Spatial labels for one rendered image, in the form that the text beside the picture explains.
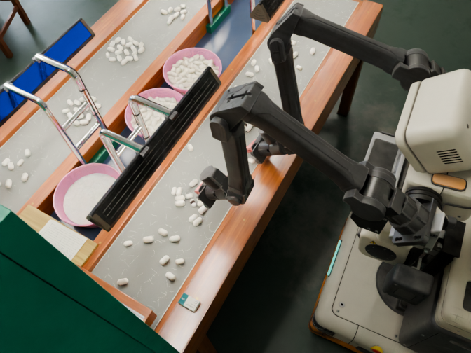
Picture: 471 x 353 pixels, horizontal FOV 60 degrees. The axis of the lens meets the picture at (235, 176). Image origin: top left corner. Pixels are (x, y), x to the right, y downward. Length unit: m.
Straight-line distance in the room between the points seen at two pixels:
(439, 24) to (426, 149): 2.59
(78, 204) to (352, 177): 1.08
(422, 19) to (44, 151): 2.79
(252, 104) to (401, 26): 2.66
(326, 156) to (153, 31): 1.45
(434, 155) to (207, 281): 0.78
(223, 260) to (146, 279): 0.27
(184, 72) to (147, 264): 0.90
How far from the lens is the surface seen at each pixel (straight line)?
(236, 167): 1.09
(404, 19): 3.51
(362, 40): 1.20
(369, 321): 1.89
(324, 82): 1.83
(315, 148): 0.89
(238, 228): 1.43
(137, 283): 1.44
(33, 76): 1.60
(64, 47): 1.66
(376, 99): 2.87
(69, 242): 1.54
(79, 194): 1.66
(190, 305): 1.34
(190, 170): 1.59
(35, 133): 1.92
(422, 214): 1.01
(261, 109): 0.86
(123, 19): 2.24
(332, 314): 1.86
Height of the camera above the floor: 2.07
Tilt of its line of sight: 59 degrees down
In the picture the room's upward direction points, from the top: 6 degrees counter-clockwise
